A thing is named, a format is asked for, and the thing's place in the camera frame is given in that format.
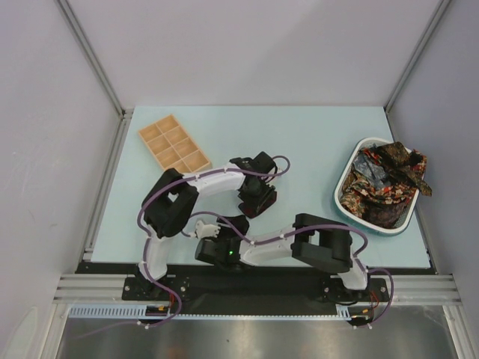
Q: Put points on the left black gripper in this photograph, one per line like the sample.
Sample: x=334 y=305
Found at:
x=266 y=190

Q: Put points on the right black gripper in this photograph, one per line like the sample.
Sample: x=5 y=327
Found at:
x=227 y=227

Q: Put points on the red navy striped tie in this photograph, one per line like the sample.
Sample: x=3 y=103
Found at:
x=254 y=206

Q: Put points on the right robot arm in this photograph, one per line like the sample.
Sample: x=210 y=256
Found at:
x=326 y=245

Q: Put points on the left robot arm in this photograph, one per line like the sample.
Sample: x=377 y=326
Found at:
x=169 y=205

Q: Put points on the wooden compartment tray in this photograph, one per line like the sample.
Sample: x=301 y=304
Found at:
x=173 y=147

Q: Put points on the red floral patterned tie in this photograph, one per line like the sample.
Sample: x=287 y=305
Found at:
x=360 y=198

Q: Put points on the grey blue tie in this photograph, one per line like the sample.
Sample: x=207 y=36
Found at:
x=374 y=174

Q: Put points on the white laundry basket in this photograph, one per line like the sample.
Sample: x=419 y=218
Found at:
x=388 y=228

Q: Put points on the dark paisley tie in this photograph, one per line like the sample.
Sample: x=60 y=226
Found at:
x=404 y=170

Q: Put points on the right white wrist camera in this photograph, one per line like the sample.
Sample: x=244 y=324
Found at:
x=203 y=230

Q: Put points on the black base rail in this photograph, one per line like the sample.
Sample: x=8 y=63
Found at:
x=259 y=291

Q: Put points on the aluminium frame post left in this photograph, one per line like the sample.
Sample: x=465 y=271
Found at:
x=98 y=70

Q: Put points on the aluminium frame post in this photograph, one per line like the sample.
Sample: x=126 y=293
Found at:
x=418 y=51
x=98 y=70

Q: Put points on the aluminium frame post right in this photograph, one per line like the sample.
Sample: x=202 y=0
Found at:
x=418 y=51

